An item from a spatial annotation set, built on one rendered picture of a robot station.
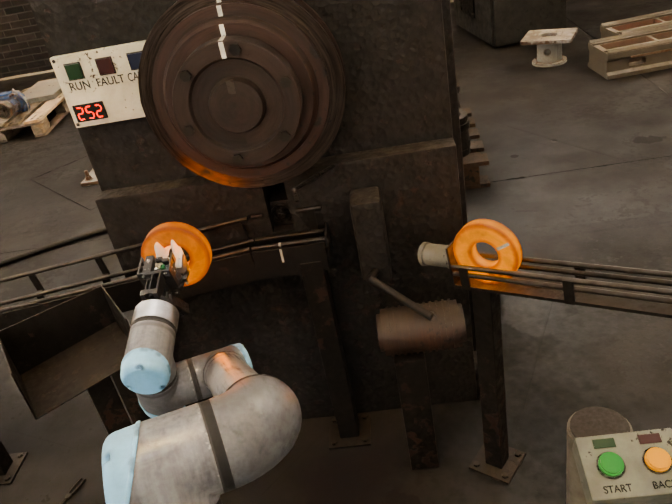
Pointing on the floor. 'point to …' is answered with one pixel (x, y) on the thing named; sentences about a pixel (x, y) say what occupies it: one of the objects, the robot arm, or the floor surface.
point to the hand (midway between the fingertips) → (174, 247)
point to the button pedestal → (648, 483)
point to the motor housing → (410, 391)
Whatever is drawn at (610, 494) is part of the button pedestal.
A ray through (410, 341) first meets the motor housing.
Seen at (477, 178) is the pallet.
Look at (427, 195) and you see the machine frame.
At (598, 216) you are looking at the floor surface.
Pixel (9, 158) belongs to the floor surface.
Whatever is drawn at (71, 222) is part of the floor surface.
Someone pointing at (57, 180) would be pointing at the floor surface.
